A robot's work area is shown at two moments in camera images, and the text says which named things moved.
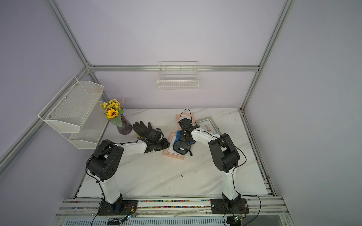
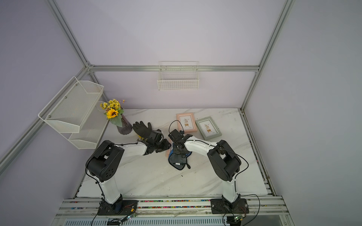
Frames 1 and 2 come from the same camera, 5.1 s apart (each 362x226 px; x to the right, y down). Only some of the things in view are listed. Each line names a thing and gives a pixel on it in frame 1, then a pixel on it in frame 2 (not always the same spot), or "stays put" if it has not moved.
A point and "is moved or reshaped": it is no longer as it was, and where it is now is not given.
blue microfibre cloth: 182,143 is moved or reshaped
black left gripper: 165,142 stays put
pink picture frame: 169,152 stays put
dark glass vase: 127,127 stays put
